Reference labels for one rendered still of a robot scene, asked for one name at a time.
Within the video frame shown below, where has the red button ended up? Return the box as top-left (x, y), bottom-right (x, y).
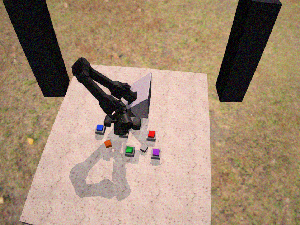
top-left (146, 131), bottom-right (156, 142)

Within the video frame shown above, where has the orange cube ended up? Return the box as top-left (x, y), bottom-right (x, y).
top-left (104, 140), bottom-right (112, 148)

